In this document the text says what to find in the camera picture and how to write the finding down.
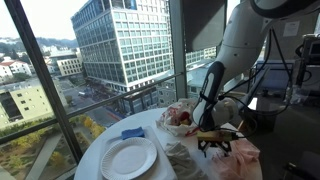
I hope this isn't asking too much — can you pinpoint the peach t-shirt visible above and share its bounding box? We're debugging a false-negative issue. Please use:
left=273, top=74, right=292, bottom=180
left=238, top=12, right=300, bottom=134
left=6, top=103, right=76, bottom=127
left=212, top=139, right=262, bottom=180

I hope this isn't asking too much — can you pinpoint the white paper plate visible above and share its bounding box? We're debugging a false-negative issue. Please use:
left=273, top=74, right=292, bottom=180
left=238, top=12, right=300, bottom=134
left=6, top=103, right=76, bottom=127
left=100, top=137, right=157, bottom=180

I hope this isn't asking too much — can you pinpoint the dark roller window shade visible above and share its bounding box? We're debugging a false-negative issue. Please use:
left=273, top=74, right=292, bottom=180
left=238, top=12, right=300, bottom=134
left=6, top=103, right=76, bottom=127
left=183, top=0, right=226, bottom=52

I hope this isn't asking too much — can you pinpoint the red apple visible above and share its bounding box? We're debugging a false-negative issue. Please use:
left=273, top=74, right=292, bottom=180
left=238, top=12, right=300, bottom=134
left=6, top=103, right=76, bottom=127
left=179, top=111, right=190, bottom=121

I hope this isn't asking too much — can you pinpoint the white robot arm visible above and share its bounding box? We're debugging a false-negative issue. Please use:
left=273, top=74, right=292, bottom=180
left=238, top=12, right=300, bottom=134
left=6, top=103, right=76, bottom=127
left=192, top=0, right=320, bottom=132

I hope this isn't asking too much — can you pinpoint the dark equipment rack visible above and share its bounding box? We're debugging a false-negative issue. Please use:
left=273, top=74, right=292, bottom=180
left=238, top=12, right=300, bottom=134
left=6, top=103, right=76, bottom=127
left=295, top=34, right=320, bottom=86

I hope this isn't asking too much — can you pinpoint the black window frame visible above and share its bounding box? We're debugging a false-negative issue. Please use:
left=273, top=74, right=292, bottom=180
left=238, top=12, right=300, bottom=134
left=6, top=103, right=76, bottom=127
left=0, top=0, right=184, bottom=164

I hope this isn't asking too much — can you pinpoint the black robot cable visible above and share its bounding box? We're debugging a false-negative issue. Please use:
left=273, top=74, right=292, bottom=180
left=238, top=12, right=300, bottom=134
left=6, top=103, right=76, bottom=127
left=192, top=28, right=296, bottom=139

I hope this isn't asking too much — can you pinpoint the beige crumpled cloth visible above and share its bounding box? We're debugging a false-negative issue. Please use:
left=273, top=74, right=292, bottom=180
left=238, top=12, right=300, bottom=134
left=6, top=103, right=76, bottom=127
left=165, top=142, right=208, bottom=180

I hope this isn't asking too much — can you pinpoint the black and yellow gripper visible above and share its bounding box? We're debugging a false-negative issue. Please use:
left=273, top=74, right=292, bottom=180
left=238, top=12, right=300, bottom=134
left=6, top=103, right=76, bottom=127
left=196, top=130, right=239, bottom=157

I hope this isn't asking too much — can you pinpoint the blue sponge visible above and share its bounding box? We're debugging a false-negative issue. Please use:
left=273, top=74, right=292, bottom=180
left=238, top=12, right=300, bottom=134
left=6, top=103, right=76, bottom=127
left=121, top=127, right=145, bottom=140

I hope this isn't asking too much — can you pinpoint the red and white plastic bag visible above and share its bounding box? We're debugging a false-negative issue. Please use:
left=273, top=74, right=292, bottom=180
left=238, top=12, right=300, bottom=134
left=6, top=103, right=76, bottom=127
left=156, top=98, right=199, bottom=137

